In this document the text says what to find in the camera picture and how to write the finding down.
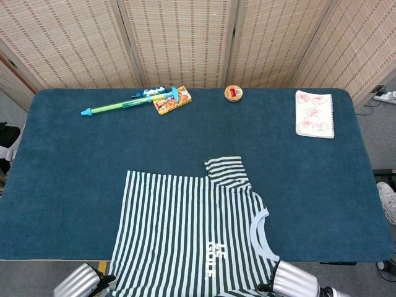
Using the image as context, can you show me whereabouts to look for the black fabric bundle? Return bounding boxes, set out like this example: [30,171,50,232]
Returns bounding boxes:
[0,123,22,150]

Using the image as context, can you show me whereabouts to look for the green white striped shirt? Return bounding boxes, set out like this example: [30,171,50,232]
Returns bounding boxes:
[108,155,281,297]

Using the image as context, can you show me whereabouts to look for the white sneaker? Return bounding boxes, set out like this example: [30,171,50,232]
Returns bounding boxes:
[376,181,396,226]

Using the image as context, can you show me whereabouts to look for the blue table cover cloth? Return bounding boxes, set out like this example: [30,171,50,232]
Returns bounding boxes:
[0,88,395,263]

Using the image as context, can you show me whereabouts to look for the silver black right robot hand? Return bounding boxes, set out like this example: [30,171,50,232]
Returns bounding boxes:
[258,259,321,297]

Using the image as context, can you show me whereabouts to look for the blue green toy water pump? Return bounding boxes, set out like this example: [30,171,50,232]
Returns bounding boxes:
[80,85,180,117]

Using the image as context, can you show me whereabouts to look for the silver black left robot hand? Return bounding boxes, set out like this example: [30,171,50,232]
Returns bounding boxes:
[54,262,117,297]

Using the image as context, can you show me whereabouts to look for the yellow snack box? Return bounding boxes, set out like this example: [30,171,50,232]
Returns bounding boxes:
[153,85,192,116]

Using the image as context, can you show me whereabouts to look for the woven folding screen panel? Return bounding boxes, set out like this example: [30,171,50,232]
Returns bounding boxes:
[0,0,146,90]
[227,0,337,89]
[117,0,239,89]
[0,52,38,112]
[292,0,396,108]

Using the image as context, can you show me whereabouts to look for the spiral sketch notebook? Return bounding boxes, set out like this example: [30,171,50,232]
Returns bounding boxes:
[295,90,336,139]

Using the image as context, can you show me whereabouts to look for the white power strip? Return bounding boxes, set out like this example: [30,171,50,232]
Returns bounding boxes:
[373,90,396,105]

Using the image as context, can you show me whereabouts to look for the round tin with red label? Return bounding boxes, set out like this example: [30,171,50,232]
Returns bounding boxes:
[224,85,244,102]

